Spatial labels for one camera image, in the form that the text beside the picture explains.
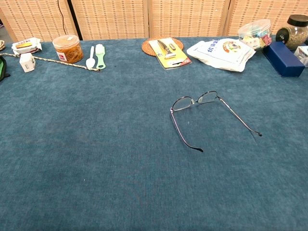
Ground clear tub of colourful clips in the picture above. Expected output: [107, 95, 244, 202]
[237, 18, 273, 51]

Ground cake snack in white wrapper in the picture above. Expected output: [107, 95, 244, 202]
[11, 37, 43, 55]

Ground black stand pole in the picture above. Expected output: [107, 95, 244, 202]
[66, 0, 84, 41]

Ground white plastic spoon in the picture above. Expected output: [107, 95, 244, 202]
[85, 46, 96, 68]

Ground glass jar with black lid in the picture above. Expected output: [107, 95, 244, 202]
[275, 14, 308, 51]

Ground clear jar of rubber bands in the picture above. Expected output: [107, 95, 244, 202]
[52, 35, 84, 64]

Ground blue table cloth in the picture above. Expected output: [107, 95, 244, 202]
[0, 36, 308, 231]

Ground white printed plastic bag pack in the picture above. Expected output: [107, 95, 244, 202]
[186, 38, 257, 73]

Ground beige braided rope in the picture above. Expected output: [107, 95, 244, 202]
[0, 39, 101, 72]

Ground razor in yellow blister pack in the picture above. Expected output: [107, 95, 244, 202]
[148, 38, 193, 70]

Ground mint green scrub brush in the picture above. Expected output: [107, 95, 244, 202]
[95, 43, 107, 70]

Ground round woven rattan coaster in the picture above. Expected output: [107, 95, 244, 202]
[141, 37, 184, 57]

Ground green cloth with black trim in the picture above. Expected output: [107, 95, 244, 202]
[0, 55, 11, 82]

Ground small white carton box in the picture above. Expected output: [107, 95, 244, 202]
[19, 52, 36, 73]

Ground dark blue rectangular box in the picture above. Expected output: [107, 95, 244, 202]
[262, 41, 306, 78]

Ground bamboo folding screen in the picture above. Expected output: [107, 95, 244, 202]
[0, 0, 308, 43]

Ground white blue milk carton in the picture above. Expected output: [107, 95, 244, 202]
[294, 45, 308, 68]

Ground thin black hanging cable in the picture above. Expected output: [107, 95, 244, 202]
[57, 0, 68, 36]

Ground thin metal-framed eyeglasses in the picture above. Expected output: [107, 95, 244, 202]
[169, 90, 263, 153]

